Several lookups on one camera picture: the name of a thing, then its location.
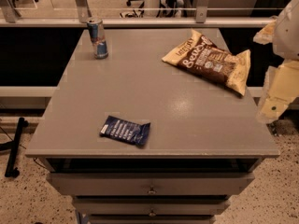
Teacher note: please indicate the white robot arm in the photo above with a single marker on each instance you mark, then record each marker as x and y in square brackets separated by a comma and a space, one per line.
[286, 37]

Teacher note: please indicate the black office chair base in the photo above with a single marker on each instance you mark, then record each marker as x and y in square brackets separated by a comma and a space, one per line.
[155, 9]

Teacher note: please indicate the middle drawer with knob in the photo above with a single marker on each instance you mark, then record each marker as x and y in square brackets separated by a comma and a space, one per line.
[151, 206]

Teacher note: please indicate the redbull can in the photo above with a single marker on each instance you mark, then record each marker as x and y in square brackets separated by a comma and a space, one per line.
[97, 35]

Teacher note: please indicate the blue snack packet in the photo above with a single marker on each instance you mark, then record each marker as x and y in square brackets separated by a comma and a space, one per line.
[125, 131]

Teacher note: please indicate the brown chip bag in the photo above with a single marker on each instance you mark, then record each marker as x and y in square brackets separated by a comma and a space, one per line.
[200, 56]

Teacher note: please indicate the top drawer with knob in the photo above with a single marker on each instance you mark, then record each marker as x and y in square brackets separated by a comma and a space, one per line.
[157, 184]

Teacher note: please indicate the black stand leg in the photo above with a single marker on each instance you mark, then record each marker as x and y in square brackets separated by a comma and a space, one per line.
[12, 146]

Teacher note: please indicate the grey drawer cabinet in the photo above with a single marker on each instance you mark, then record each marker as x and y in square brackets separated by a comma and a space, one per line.
[195, 125]

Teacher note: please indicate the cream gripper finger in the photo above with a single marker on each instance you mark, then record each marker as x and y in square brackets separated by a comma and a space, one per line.
[265, 36]
[270, 109]

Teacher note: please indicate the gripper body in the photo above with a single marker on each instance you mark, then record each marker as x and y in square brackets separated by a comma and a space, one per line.
[288, 34]

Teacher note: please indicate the metal railing frame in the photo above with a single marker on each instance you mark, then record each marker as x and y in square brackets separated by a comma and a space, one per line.
[74, 13]

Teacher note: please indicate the drawer with knob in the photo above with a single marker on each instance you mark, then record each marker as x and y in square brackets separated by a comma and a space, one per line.
[157, 184]
[151, 206]

